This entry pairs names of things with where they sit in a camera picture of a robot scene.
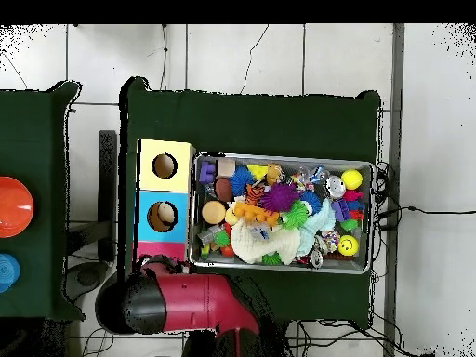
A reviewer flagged black cable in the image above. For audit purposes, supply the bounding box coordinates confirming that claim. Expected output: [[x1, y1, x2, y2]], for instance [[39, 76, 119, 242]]
[[375, 204, 476, 224]]

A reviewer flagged toy hamburger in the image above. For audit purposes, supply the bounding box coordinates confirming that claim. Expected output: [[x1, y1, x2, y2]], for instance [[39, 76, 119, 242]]
[[201, 200, 228, 226]]

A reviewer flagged green spiky ball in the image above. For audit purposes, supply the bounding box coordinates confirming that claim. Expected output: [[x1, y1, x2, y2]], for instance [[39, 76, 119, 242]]
[[282, 200, 310, 231]]

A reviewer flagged purple spiky ball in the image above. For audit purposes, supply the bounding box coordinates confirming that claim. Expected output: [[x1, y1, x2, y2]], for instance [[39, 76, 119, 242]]
[[259, 181, 300, 215]]

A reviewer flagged yellow smiley face ball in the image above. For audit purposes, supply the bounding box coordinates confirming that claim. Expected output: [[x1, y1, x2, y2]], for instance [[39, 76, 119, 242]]
[[337, 233, 361, 258]]

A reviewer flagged purple toy block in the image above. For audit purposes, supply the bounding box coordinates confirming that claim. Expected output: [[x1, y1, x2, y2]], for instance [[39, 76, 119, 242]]
[[197, 161, 218, 185]]

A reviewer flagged shallow clear mesh bin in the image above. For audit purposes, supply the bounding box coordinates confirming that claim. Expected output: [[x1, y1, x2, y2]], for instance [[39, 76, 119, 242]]
[[192, 152, 376, 275]]

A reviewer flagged blue spiky ball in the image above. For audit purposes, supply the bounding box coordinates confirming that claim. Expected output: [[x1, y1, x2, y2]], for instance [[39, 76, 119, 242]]
[[227, 165, 256, 198]]

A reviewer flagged dark green table cloth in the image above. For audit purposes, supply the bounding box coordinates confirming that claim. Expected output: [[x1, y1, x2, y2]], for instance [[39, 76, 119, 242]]
[[0, 80, 85, 323], [118, 76, 383, 330]]

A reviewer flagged orange toy building block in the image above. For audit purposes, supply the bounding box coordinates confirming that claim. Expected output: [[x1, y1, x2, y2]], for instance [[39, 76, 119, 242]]
[[233, 202, 282, 228]]

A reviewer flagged cream knitted cloth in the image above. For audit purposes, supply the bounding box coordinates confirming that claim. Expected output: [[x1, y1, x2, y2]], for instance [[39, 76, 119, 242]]
[[230, 218, 302, 267]]

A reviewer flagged clear plastic packet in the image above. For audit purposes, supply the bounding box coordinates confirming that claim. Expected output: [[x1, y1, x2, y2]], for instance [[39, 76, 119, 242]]
[[246, 224, 271, 243]]

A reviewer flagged wooden box with three holes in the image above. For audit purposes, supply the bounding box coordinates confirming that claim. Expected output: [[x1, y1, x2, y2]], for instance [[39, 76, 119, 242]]
[[133, 138, 196, 263]]

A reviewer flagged orange round disc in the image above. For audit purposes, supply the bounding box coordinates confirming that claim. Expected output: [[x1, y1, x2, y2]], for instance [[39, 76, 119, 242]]
[[0, 176, 35, 239]]

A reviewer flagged blue round disc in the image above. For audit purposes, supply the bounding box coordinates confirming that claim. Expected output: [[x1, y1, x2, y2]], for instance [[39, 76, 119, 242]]
[[0, 252, 21, 294]]

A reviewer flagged plain yellow ball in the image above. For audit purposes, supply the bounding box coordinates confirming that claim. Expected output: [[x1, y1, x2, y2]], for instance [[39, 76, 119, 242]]
[[341, 168, 364, 191]]

